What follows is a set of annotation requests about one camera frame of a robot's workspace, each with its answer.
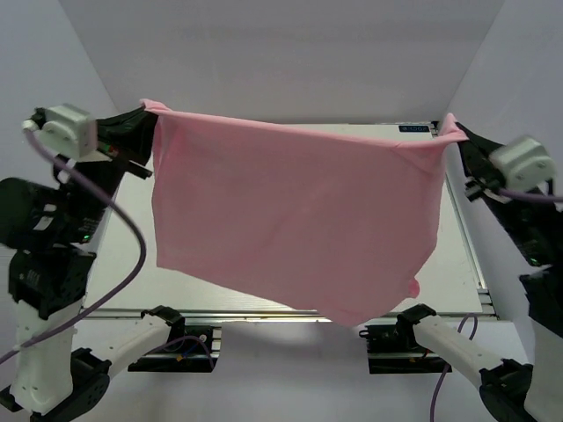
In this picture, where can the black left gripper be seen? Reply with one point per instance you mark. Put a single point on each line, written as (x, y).
(128, 134)

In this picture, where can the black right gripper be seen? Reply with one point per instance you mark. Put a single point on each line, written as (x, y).
(474, 163)

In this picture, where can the pink t shirt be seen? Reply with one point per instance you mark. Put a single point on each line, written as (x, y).
(339, 224)

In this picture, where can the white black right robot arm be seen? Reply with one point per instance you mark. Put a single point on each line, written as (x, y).
(511, 389)

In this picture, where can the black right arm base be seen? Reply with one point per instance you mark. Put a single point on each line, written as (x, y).
(392, 349)

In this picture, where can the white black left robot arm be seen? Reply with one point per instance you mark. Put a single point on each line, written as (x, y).
(55, 381)

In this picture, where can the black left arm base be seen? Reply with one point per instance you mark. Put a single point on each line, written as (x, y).
(189, 348)

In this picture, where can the blue label sticker right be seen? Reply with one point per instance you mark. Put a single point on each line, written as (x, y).
(414, 129)

